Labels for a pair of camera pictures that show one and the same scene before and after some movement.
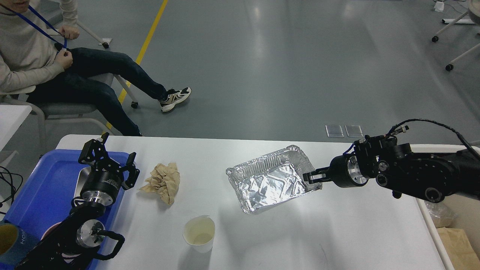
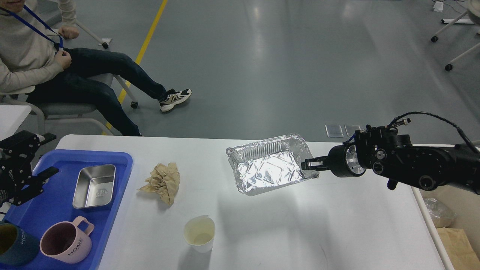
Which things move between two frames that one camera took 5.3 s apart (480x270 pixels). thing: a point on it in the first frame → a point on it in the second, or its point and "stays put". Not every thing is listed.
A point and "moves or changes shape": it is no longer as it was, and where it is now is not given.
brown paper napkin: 164,180 stays put
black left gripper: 105,179 → 27,143
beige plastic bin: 467,208 stays put
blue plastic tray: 44,197 stays put
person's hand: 64,58 stays put
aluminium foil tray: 270,179 moves or changes shape
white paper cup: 199,232 stays put
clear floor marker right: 353,131 stays put
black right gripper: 344,170 → 344,161
